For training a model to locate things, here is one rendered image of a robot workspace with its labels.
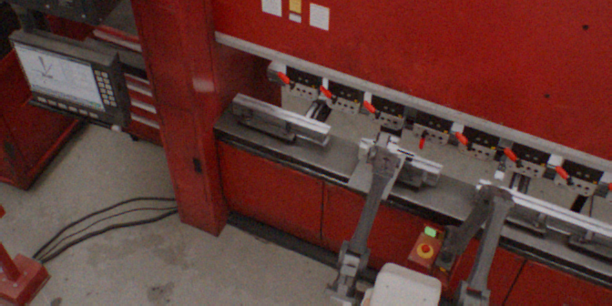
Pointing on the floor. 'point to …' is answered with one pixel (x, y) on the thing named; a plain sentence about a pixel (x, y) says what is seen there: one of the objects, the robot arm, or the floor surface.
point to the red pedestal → (19, 277)
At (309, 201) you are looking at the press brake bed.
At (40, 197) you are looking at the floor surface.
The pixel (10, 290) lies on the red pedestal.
